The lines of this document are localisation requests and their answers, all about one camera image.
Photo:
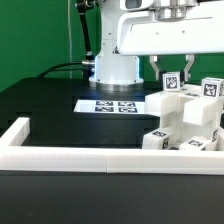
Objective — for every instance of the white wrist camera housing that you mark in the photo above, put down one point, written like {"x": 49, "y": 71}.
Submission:
{"x": 132, "y": 5}

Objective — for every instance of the white chair seat part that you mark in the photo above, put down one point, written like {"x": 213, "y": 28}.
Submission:
{"x": 186, "y": 131}

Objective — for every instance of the white chair back part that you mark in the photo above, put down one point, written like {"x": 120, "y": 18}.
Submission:
{"x": 196, "y": 109}

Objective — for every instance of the white U-shaped frame fence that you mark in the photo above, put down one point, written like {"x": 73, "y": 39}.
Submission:
{"x": 14, "y": 155}

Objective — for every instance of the black pole with clamp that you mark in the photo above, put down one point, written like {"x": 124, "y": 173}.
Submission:
{"x": 82, "y": 7}

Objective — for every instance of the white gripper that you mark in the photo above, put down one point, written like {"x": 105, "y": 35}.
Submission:
{"x": 172, "y": 27}

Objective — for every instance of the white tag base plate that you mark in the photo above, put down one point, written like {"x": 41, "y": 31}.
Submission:
{"x": 115, "y": 107}

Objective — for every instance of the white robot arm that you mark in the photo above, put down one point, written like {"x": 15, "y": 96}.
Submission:
{"x": 113, "y": 70}

